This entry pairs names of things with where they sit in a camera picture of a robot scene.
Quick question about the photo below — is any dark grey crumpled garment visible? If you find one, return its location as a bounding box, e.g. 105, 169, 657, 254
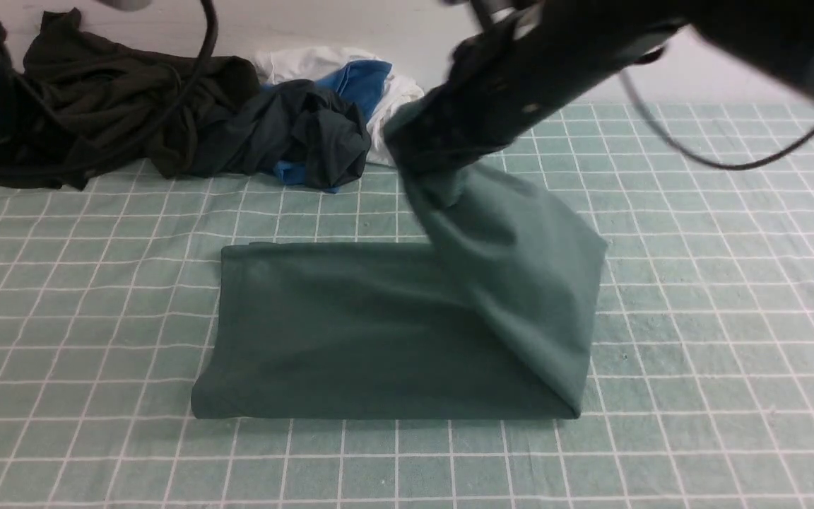
185, 80, 371, 191

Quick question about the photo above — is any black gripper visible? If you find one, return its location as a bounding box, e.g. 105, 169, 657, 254
383, 42, 563, 177

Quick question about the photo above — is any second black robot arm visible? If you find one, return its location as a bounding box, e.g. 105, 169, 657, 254
384, 1, 814, 171

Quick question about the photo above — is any green checkered tablecloth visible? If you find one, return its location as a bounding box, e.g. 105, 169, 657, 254
0, 104, 814, 508

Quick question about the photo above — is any green long-sleeved shirt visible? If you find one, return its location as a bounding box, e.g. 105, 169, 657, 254
191, 99, 608, 422

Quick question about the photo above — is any dark olive crumpled garment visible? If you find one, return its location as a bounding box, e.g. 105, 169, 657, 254
0, 1, 261, 190

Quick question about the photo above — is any white crumpled garment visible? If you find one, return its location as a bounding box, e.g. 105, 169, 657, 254
253, 46, 425, 165

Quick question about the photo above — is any blue crumpled garment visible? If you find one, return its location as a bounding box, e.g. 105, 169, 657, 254
269, 60, 391, 193

